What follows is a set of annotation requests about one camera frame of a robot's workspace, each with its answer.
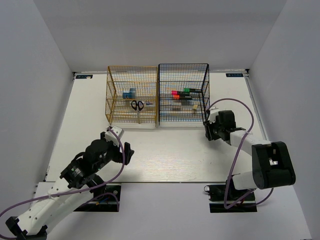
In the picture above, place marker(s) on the right table label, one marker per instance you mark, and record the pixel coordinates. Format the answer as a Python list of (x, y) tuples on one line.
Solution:
[(234, 75)]

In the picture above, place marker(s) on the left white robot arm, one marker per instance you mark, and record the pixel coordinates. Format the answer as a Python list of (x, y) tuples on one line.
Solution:
[(77, 185)]

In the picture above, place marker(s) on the green highlighter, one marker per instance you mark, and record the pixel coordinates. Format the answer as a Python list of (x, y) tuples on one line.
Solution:
[(192, 90)]

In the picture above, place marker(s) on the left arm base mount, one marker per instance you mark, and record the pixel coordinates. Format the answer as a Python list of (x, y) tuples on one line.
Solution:
[(108, 201)]

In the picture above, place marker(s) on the black wire shelf rack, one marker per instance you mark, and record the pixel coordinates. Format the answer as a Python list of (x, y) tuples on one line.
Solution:
[(176, 77)]

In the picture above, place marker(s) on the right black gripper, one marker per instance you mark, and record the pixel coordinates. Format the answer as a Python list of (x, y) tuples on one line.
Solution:
[(208, 127)]

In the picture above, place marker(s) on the white correction tape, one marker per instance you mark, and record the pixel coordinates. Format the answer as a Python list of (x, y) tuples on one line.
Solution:
[(176, 108)]

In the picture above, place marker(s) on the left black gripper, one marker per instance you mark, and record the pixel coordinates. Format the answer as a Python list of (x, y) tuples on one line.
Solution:
[(128, 152)]

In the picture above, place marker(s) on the gold wire shelf rack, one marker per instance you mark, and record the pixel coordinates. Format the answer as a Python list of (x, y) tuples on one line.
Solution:
[(121, 78)]

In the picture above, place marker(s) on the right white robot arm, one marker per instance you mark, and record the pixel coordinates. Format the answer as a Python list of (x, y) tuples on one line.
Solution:
[(271, 164)]

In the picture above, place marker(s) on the black handled scissors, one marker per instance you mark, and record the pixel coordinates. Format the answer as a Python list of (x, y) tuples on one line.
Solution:
[(138, 107)]

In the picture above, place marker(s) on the pink highlighter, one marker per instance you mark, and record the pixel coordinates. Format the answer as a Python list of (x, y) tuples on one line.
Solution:
[(180, 93)]

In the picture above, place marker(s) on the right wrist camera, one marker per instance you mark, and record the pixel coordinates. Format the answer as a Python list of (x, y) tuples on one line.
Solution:
[(213, 112)]

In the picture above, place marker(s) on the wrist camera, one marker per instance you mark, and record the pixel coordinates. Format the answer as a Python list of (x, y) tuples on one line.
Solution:
[(213, 112), (114, 134)]

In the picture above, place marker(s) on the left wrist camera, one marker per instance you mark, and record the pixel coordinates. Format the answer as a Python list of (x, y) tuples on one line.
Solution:
[(114, 134)]

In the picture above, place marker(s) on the table label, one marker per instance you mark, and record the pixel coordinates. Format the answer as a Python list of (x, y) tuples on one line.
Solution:
[(84, 76), (234, 75)]

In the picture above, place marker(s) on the left table label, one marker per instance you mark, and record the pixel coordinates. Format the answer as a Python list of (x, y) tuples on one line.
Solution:
[(84, 76)]

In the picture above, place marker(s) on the blue tape dispenser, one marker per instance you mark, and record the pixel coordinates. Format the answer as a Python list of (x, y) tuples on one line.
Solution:
[(131, 94)]

